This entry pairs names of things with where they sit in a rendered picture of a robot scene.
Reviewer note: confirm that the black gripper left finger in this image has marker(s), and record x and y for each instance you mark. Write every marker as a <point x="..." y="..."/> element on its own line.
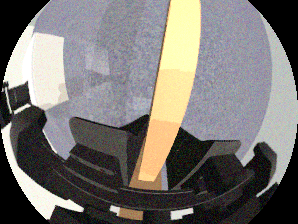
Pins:
<point x="124" y="142"/>

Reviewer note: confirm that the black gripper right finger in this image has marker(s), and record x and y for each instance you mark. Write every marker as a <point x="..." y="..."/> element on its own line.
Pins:
<point x="187" y="154"/>

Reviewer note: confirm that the long light wooden rail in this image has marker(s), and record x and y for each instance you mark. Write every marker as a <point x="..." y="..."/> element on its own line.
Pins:
<point x="175" y="73"/>

